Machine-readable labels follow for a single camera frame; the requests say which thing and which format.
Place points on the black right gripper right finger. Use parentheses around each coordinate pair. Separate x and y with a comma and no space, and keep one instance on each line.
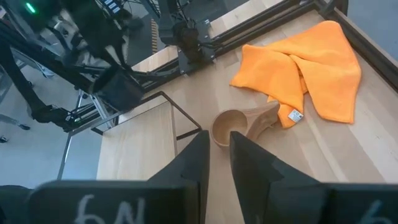
(264,193)

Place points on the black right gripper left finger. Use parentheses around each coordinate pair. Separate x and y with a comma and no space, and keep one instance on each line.
(186,186)

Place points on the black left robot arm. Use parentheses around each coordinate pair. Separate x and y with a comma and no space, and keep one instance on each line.
(192,40)

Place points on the orange microfibre cloth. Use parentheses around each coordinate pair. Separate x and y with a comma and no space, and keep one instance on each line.
(326,62)

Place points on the black aluminium table frame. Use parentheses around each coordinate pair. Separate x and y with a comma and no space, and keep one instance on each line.
(367,46)

